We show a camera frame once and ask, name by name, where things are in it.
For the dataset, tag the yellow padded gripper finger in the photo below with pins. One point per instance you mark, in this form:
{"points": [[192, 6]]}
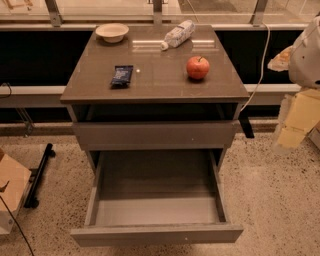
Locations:
{"points": [[281, 61], [284, 140]]}

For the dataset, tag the grey drawer cabinet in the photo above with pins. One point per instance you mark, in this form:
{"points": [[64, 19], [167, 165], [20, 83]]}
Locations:
{"points": [[160, 90]]}

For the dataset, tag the open grey middle drawer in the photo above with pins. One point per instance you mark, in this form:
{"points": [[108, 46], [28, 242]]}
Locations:
{"points": [[156, 197]]}

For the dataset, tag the clear plastic water bottle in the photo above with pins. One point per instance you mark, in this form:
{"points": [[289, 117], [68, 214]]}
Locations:
{"points": [[178, 35]]}

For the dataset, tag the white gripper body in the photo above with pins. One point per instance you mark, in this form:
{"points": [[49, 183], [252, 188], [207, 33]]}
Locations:
{"points": [[306, 61]]}

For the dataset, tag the metal window railing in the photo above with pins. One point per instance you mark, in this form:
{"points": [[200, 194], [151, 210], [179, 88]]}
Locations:
{"points": [[220, 14]]}

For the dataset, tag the black metal stand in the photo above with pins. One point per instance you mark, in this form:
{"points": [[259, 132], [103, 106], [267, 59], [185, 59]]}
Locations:
{"points": [[36, 176]]}

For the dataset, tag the closed grey top drawer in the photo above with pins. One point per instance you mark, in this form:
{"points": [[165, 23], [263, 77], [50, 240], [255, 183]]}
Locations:
{"points": [[154, 136]]}

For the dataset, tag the dark blue snack bar wrapper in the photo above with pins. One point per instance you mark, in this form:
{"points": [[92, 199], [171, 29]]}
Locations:
{"points": [[122, 76]]}

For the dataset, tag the red apple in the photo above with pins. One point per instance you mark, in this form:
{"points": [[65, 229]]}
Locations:
{"points": [[197, 67]]}

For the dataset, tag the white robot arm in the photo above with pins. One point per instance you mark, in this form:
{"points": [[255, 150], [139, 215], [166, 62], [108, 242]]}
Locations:
{"points": [[304, 65]]}

